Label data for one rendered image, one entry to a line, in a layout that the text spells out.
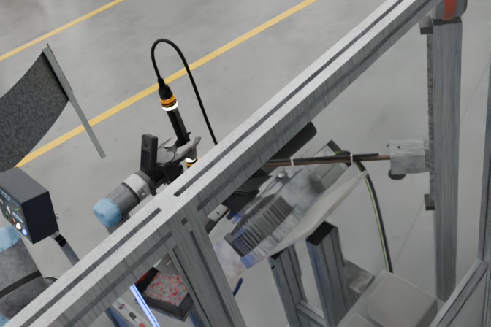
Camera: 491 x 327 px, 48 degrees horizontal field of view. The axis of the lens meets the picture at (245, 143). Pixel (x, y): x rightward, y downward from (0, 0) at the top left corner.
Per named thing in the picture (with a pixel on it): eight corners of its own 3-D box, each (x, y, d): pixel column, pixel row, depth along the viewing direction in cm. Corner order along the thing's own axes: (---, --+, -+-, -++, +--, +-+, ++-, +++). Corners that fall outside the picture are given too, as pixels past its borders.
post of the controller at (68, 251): (85, 268, 219) (63, 236, 207) (79, 274, 218) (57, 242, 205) (81, 265, 221) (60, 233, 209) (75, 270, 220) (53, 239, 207)
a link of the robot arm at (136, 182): (118, 178, 154) (135, 189, 149) (131, 168, 156) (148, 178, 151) (128, 196, 159) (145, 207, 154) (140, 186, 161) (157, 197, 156)
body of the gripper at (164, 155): (171, 164, 167) (141, 190, 162) (161, 143, 161) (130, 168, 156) (188, 173, 162) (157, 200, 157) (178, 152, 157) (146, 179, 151)
